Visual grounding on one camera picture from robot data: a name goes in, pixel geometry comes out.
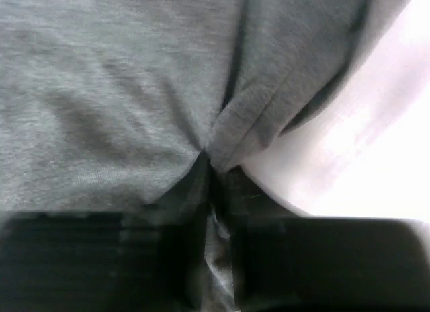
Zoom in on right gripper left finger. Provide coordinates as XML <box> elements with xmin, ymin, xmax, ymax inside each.
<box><xmin>1</xmin><ymin>155</ymin><xmax>212</xmax><ymax>311</ymax></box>

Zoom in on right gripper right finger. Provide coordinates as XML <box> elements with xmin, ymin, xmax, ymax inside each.
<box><xmin>211</xmin><ymin>169</ymin><xmax>429</xmax><ymax>311</ymax></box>

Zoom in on grey shorts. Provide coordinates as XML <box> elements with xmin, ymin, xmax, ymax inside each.
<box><xmin>1</xmin><ymin>0</ymin><xmax>410</xmax><ymax>311</ymax></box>

